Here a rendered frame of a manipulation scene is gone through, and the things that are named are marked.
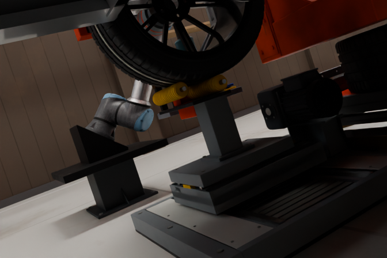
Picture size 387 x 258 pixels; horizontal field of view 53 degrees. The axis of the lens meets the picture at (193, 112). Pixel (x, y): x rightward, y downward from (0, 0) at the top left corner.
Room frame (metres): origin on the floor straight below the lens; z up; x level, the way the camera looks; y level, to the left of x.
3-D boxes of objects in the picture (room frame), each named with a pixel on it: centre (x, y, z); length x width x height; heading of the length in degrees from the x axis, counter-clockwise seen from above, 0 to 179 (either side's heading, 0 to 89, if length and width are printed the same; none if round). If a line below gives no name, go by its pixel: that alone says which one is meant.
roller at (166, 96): (1.48, 0.06, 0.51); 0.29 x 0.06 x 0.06; 25
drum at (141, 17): (1.68, 0.03, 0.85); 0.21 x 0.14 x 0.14; 25
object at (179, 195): (1.48, -0.12, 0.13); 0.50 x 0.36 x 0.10; 115
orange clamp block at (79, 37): (1.48, 0.28, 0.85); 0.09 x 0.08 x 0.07; 115
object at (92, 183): (2.34, 0.59, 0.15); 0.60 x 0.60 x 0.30; 26
